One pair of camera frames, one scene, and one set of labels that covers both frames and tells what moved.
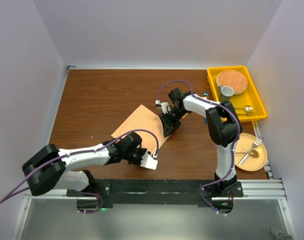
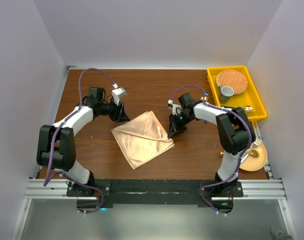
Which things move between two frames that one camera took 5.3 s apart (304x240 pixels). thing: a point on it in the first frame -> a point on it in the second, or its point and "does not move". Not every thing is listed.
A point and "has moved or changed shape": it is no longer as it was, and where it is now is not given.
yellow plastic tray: [248, 105] does not move
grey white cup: [225, 93] does not move
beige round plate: [244, 142] does not move
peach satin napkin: [143, 119] has moved or changed shape
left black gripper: [142, 152] -> [123, 117]
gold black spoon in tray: [246, 108] does not move
